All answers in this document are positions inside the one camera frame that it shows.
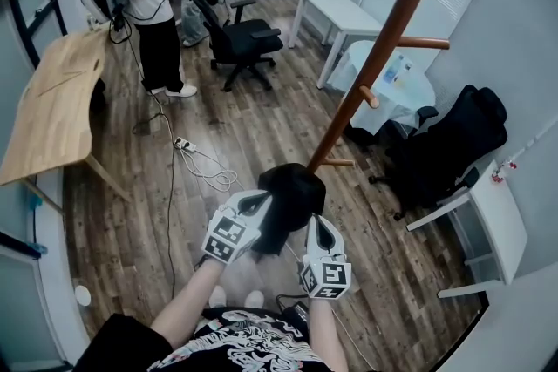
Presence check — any clear water bottle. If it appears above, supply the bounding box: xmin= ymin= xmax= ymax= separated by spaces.
xmin=382 ymin=54 xmax=405 ymax=85

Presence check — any brown wooden coat rack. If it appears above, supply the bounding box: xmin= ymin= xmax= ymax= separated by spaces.
xmin=306 ymin=0 xmax=457 ymax=176

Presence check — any person's left forearm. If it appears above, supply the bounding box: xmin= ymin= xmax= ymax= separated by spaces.
xmin=150 ymin=258 xmax=226 ymax=350

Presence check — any light wooden desk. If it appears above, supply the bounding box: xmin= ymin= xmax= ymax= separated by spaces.
xmin=0 ymin=29 xmax=132 ymax=206

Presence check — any white desk with metal legs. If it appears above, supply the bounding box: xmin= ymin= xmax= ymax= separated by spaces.
xmin=405 ymin=159 xmax=529 ymax=300

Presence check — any black clothing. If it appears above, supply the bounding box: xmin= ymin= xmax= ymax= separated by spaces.
xmin=250 ymin=162 xmax=328 ymax=262

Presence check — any person's black printed shirt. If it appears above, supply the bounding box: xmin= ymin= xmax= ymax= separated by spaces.
xmin=72 ymin=306 xmax=350 ymax=372

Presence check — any white power strip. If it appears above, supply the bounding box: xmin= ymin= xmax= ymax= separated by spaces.
xmin=174 ymin=136 xmax=198 ymax=154

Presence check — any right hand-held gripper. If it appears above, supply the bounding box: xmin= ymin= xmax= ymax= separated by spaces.
xmin=298 ymin=213 xmax=352 ymax=301

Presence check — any black power adapter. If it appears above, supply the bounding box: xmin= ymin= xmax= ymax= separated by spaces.
xmin=276 ymin=294 xmax=311 ymax=324

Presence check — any black high-back office chair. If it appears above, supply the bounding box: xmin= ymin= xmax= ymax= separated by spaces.
xmin=367 ymin=84 xmax=509 ymax=223

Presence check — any person's white shoe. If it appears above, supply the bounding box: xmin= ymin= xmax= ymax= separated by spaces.
xmin=243 ymin=289 xmax=266 ymax=311
xmin=208 ymin=284 xmax=228 ymax=309

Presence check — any person's right forearm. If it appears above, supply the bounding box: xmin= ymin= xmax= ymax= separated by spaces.
xmin=306 ymin=295 xmax=350 ymax=372

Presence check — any white round floor disc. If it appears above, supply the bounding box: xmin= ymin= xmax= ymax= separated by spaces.
xmin=73 ymin=284 xmax=93 ymax=307

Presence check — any red and white wall fitting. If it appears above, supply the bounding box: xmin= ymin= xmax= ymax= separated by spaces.
xmin=491 ymin=159 xmax=519 ymax=185

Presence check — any black office chair with armrests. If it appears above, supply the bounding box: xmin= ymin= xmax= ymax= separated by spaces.
xmin=184 ymin=0 xmax=285 ymax=93

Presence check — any white rectangular table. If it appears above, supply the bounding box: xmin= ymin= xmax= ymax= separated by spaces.
xmin=288 ymin=0 xmax=385 ymax=90

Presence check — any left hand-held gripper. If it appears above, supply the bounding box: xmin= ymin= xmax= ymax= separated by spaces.
xmin=201 ymin=189 xmax=274 ymax=266

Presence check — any white cable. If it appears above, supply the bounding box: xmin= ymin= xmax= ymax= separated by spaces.
xmin=177 ymin=146 xmax=245 ymax=193

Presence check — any black cable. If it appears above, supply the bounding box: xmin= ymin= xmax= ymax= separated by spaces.
xmin=108 ymin=12 xmax=179 ymax=300

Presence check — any round table with white cloth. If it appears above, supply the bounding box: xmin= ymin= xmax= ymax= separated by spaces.
xmin=326 ymin=39 xmax=438 ymax=137

